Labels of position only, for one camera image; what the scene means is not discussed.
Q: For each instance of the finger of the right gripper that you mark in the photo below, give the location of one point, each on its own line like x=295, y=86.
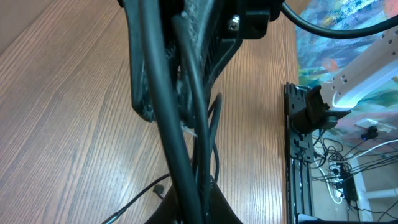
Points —
x=213, y=55
x=140, y=97

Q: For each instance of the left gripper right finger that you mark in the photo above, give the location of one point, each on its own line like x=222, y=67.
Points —
x=220, y=211

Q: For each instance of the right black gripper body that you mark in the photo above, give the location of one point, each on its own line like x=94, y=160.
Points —
x=229, y=19

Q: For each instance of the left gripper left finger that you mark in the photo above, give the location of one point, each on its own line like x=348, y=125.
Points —
x=170, y=210

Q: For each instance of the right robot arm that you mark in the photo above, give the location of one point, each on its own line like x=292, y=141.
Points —
x=371, y=69

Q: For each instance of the white power strip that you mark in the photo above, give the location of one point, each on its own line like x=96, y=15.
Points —
x=335, y=180

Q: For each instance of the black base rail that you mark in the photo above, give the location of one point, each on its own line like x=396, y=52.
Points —
x=300, y=155

